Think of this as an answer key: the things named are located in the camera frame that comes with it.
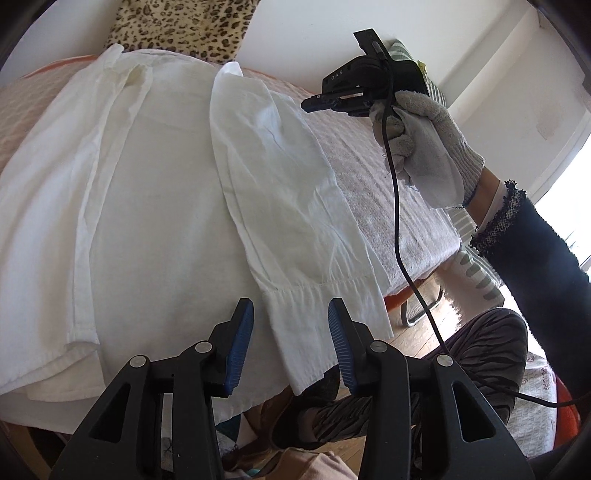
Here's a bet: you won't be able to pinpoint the beige plaid blanket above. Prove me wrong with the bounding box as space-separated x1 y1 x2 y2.
0 55 462 298

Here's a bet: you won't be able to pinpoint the orange round object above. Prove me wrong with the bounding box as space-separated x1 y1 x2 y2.
555 375 581 437

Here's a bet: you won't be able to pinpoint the green striped pillow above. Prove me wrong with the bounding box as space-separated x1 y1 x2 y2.
385 41 446 109

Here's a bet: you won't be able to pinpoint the grey metal frame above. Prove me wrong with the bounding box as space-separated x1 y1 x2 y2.
404 281 444 326

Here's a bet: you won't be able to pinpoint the leopard print plush bag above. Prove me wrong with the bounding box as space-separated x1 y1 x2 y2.
104 0 254 65

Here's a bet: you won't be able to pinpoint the person's right hand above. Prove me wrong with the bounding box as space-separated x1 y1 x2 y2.
369 90 485 208

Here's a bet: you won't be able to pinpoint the person's striped pants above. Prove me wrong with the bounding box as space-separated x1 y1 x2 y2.
272 308 529 450

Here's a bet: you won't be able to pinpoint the white floral cloth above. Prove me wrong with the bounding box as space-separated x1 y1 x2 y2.
510 351 568 455

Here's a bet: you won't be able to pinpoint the person's right forearm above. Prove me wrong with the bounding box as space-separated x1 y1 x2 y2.
462 168 591 416

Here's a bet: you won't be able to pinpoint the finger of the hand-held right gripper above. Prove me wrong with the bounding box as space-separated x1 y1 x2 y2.
301 91 370 116

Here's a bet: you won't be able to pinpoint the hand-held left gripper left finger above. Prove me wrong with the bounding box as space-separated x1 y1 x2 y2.
48 298 256 480

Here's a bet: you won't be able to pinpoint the white shirt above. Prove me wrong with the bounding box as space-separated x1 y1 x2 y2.
0 44 394 423

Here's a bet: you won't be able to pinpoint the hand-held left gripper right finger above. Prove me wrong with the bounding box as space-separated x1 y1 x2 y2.
328 298 532 480

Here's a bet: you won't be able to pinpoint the grey patterned white cloth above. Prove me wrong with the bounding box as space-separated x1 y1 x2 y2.
450 208 506 308

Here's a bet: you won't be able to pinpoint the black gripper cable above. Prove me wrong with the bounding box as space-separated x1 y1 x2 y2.
369 41 578 409

